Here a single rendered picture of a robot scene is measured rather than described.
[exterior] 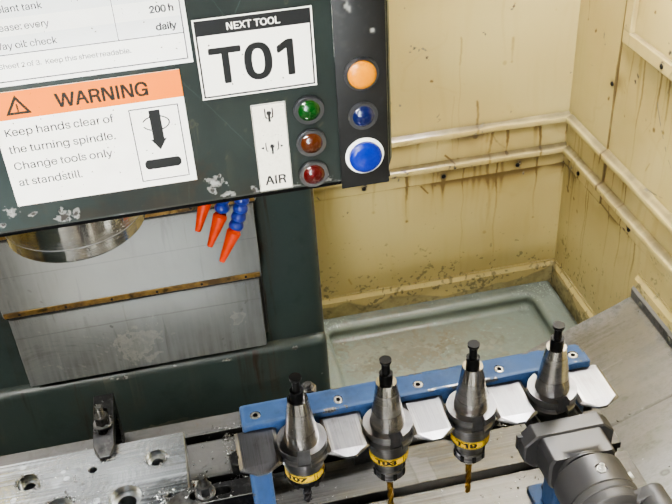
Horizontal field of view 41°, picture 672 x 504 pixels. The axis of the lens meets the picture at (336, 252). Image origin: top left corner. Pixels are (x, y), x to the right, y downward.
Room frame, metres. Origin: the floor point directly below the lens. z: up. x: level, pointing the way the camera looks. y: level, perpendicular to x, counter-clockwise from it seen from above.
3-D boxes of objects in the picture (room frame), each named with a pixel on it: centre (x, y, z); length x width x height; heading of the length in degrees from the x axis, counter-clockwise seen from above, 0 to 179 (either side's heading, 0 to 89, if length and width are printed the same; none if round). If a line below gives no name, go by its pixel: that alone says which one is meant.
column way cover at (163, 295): (1.31, 0.37, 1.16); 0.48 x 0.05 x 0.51; 100
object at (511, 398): (0.83, -0.21, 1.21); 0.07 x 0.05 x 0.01; 10
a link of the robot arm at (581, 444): (0.74, -0.28, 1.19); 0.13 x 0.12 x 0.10; 100
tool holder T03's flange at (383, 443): (0.80, -0.05, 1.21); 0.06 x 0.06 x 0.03
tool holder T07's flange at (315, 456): (0.78, 0.06, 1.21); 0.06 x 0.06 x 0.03
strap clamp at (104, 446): (1.05, 0.39, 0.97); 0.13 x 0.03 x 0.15; 10
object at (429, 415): (0.81, -0.10, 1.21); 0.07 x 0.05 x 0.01; 10
